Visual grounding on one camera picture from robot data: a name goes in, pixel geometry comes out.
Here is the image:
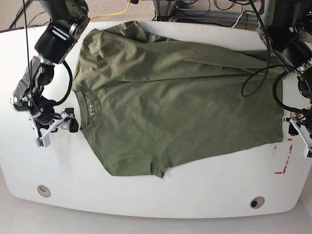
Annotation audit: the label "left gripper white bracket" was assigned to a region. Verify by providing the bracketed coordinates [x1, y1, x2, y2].
[283, 116, 312, 149]

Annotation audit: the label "black cables on floor left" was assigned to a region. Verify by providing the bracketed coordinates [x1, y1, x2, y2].
[0, 0, 49, 32]

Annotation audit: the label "right table cable grommet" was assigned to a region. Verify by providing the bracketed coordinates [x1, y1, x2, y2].
[250, 196, 265, 209]

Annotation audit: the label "aluminium frame stand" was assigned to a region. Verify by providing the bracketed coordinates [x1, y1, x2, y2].
[152, 0, 257, 29]

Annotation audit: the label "white cable on floor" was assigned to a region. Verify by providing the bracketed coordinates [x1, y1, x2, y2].
[231, 12, 247, 29]

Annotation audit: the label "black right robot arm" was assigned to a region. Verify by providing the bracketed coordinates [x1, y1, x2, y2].
[10, 0, 90, 147]

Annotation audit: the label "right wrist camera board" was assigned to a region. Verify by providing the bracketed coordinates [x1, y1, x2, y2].
[36, 136, 51, 148]

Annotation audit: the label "red tape rectangle marking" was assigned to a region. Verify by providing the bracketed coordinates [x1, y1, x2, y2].
[271, 138, 293, 175]

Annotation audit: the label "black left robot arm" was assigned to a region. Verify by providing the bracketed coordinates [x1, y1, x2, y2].
[248, 0, 312, 158]

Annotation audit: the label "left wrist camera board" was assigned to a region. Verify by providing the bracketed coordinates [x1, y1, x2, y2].
[303, 147, 312, 158]

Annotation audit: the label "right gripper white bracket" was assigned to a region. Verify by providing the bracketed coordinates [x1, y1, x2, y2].
[30, 108, 78, 140]

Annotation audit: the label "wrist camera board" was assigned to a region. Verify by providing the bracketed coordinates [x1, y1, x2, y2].
[36, 136, 51, 148]
[303, 147, 312, 158]

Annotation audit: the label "table cable grommet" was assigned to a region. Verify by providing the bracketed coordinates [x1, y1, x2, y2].
[250, 196, 265, 209]
[37, 185, 51, 198]

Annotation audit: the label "left table cable grommet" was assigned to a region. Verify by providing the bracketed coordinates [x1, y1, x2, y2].
[37, 185, 51, 198]

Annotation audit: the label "yellow cable on floor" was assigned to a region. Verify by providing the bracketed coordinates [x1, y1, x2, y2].
[89, 0, 130, 21]

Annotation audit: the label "olive green t-shirt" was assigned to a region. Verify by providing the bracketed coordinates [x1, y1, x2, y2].
[72, 21, 284, 177]

